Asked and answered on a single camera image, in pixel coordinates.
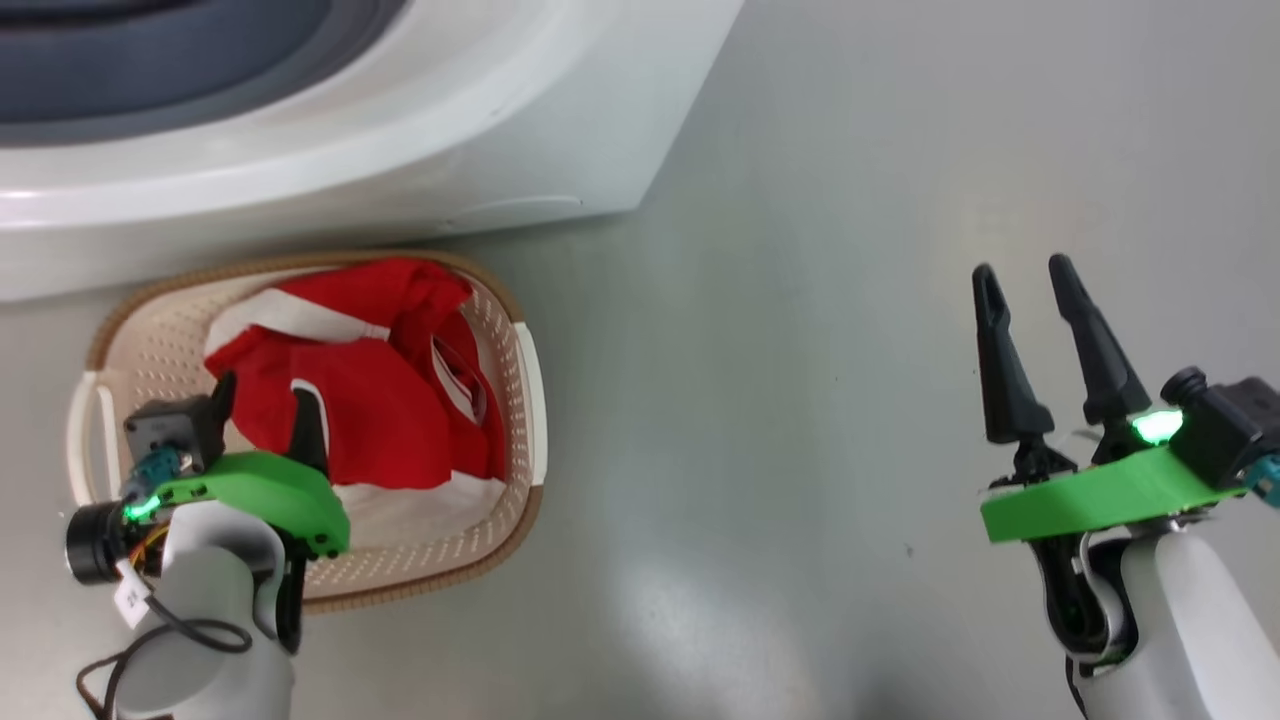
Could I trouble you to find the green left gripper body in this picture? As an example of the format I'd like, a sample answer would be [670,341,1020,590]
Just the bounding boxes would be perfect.
[148,452,353,561]

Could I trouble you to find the grey rubber door gasket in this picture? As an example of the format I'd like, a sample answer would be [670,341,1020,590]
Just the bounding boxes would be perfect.
[0,0,406,149]

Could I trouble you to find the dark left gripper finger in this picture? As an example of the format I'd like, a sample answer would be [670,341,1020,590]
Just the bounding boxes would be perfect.
[205,372,238,456]
[290,385,331,479]

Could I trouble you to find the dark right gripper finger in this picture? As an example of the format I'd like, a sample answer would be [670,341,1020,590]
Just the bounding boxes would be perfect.
[1048,253,1153,429]
[972,263,1056,446]

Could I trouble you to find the cream laundry basket brown rim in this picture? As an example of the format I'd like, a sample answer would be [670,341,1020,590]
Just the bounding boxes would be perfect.
[65,250,549,613]

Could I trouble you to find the red and white garment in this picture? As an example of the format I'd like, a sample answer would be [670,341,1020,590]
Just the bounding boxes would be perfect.
[203,257,509,549]

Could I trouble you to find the teal cable connector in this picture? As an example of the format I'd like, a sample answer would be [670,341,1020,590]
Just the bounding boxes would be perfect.
[133,450,189,501]
[1243,455,1280,509]

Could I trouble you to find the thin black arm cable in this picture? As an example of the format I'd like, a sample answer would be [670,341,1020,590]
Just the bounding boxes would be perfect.
[75,598,253,720]

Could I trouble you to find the white cable tag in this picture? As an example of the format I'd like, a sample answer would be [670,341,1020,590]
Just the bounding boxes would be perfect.
[113,563,153,628]

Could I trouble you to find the white front-load washing machine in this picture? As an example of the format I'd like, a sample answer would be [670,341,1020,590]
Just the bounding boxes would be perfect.
[0,0,746,303]

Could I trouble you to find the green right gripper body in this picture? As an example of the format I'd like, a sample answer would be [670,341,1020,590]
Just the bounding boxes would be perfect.
[978,408,1251,546]

